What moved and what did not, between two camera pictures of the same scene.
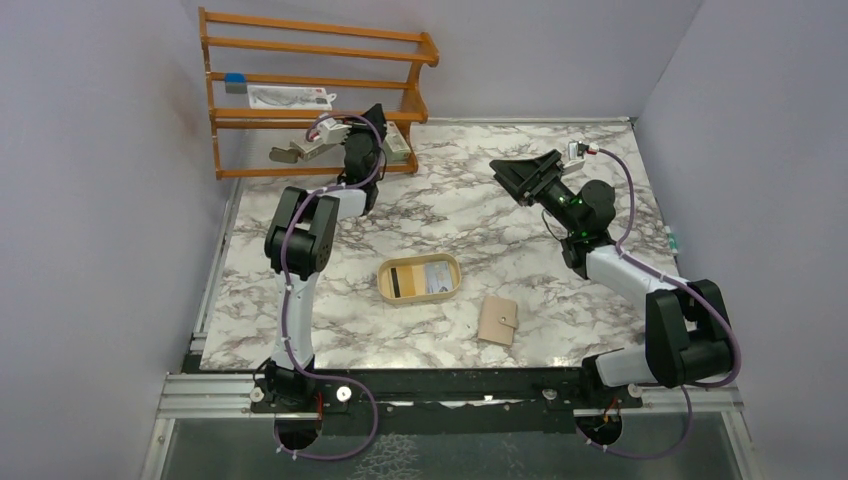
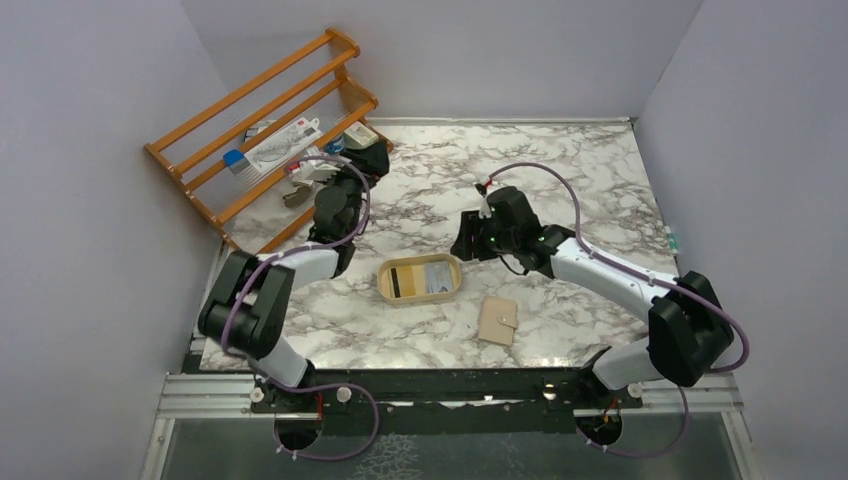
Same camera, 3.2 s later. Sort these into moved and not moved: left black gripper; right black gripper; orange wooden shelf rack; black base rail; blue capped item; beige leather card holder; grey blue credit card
Moved: blue capped item; right black gripper; orange wooden shelf rack
Not moved: beige leather card holder; left black gripper; black base rail; grey blue credit card
